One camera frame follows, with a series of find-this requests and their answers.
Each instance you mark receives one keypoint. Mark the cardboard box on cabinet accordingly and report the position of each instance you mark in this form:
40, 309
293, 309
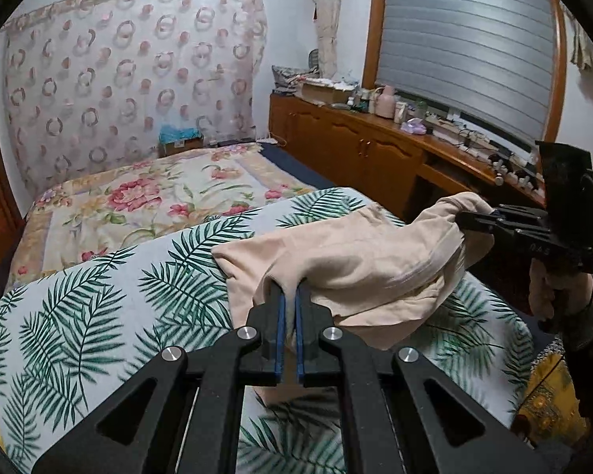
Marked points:
320, 94

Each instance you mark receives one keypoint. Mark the palm leaf print sheet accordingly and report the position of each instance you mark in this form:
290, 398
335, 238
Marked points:
69, 339

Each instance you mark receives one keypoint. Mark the yellow patterned cushion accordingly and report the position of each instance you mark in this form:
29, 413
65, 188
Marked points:
549, 409

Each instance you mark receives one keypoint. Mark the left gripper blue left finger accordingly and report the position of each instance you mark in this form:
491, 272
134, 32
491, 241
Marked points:
214, 386

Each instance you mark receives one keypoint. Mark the patterned fabric bag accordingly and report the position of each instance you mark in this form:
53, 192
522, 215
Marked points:
286, 80

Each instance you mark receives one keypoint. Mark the floral quilt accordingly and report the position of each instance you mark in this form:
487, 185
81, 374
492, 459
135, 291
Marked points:
95, 215

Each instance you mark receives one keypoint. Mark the teal cloth on box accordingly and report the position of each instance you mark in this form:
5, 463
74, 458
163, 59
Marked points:
173, 140

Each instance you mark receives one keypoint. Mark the beige tied curtain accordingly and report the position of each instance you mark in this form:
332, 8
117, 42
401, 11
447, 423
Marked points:
327, 20

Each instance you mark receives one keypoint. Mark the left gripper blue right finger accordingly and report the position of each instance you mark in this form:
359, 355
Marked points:
328, 356

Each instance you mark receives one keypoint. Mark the beige printed t-shirt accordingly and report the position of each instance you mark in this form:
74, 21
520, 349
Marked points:
379, 280

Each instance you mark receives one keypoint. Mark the grey window blind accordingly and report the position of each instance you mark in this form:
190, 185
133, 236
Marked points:
493, 60

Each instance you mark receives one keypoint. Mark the person right hand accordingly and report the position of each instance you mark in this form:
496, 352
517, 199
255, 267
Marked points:
554, 300

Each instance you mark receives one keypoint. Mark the purple small object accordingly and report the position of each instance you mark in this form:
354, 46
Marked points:
414, 126

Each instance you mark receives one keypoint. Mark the circle pattern lace curtain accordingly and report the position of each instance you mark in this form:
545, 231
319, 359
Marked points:
90, 84

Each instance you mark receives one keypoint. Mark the long wooden cabinet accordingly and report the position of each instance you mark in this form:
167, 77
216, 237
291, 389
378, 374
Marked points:
404, 173

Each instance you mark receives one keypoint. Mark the pink thermos jug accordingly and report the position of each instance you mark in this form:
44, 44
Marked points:
385, 102

